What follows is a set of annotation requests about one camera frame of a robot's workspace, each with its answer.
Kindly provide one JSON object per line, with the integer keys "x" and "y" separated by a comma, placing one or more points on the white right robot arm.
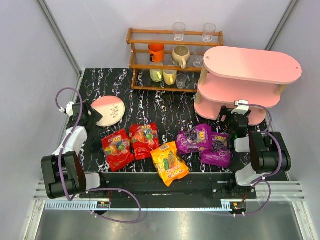
{"x": 267, "y": 150}

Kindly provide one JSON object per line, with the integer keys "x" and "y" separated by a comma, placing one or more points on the clear glass middle shelf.
{"x": 198, "y": 59}

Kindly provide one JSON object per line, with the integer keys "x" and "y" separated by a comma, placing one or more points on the purple candy bag upper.
{"x": 196, "y": 139}

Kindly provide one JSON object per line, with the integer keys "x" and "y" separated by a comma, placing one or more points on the clear glass top left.
{"x": 179, "y": 30}

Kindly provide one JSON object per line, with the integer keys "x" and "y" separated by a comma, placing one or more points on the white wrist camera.
{"x": 242, "y": 107}
{"x": 68, "y": 109}

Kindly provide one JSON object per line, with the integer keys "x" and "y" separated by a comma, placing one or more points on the orange candy bag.
{"x": 169, "y": 165}

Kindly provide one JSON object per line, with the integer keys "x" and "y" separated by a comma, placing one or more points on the cream yellow mug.
{"x": 169, "y": 76}

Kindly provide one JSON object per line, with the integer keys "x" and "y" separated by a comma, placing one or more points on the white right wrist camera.
{"x": 242, "y": 107}

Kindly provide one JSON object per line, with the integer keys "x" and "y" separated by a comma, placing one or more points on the clear glass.
{"x": 179, "y": 30}
{"x": 208, "y": 32}

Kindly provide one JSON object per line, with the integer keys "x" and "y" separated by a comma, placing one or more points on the brown wooden cup rack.
{"x": 140, "y": 56}

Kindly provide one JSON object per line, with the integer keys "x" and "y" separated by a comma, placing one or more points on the clear glass bottom shelf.
{"x": 181, "y": 80}

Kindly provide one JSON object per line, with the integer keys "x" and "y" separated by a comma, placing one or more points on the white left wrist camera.
{"x": 68, "y": 109}

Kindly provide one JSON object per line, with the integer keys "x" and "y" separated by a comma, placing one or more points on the red candy bag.
{"x": 144, "y": 139}
{"x": 117, "y": 149}

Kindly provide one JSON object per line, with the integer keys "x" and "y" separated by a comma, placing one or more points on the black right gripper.
{"x": 227, "y": 114}

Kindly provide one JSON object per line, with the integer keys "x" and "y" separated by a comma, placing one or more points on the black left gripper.
{"x": 88, "y": 114}

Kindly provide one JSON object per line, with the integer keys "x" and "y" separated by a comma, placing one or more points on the clear glass shelf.
{"x": 181, "y": 80}
{"x": 198, "y": 59}

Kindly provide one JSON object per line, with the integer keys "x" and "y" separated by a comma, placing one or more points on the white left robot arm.
{"x": 62, "y": 172}

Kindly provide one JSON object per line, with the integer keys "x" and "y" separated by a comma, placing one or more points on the orange mug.
{"x": 156, "y": 52}

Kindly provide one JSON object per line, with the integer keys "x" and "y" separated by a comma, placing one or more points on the beige round mug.
{"x": 180, "y": 56}

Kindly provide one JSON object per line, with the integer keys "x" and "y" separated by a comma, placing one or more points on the pale green mug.
{"x": 156, "y": 75}

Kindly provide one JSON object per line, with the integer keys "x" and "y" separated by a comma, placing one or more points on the purple candy bag lower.
{"x": 220, "y": 155}

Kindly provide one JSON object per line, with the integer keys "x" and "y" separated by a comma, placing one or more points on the pink three-tier shelf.
{"x": 232, "y": 74}

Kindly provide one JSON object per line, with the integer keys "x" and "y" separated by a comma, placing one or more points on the pink and cream plate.
{"x": 111, "y": 108}

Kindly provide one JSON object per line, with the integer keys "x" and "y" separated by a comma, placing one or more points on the clear glass top right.
{"x": 208, "y": 32}

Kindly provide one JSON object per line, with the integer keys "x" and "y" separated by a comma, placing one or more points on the purple candy bag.
{"x": 220, "y": 155}
{"x": 196, "y": 139}

